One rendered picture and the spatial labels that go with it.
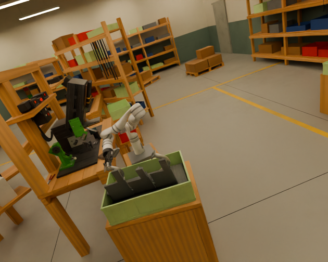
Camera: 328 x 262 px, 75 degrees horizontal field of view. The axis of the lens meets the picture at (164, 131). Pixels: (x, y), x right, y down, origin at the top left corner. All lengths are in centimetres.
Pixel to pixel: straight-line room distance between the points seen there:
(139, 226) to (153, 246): 23
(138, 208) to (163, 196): 19
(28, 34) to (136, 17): 476
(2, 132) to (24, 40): 990
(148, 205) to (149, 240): 32
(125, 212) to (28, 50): 1074
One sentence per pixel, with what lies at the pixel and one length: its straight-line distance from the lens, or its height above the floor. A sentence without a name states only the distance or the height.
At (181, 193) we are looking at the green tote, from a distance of 148.
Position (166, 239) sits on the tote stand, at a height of 53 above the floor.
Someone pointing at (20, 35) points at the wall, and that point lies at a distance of 1188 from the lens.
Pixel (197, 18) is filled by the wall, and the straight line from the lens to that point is 1208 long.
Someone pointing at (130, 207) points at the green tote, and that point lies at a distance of 153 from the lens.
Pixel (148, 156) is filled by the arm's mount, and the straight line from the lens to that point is 199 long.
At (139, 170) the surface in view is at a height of 113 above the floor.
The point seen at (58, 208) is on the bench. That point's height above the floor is 68.
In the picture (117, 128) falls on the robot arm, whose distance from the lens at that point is 164.
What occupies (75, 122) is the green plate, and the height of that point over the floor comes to 123.
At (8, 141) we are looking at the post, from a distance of 210.
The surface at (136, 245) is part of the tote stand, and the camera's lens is 179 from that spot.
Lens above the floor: 186
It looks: 25 degrees down
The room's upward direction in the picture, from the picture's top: 18 degrees counter-clockwise
